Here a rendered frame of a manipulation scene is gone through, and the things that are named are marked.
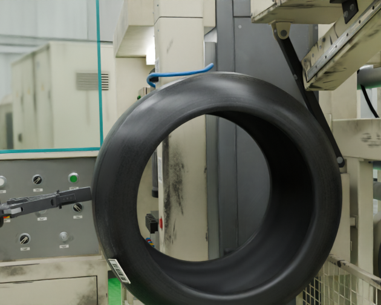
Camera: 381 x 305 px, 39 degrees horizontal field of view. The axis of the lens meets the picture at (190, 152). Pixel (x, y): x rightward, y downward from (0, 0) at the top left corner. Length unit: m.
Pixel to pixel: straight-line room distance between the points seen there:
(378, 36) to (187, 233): 0.74
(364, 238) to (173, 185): 0.59
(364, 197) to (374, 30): 0.59
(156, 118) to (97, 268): 0.89
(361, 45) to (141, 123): 0.55
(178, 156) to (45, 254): 0.65
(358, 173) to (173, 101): 0.73
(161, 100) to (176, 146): 0.41
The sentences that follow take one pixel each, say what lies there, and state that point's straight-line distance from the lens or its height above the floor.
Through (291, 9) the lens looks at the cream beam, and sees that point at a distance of 1.43.
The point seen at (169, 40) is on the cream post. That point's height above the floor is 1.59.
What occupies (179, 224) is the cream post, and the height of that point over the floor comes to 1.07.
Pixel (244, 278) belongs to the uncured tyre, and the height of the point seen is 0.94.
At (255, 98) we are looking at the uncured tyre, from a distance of 1.16.
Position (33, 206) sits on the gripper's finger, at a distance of 1.19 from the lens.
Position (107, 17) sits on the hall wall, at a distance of 11.14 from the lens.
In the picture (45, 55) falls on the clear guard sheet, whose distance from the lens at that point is 1.87.
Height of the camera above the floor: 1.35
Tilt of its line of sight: 3 degrees down
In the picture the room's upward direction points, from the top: 1 degrees counter-clockwise
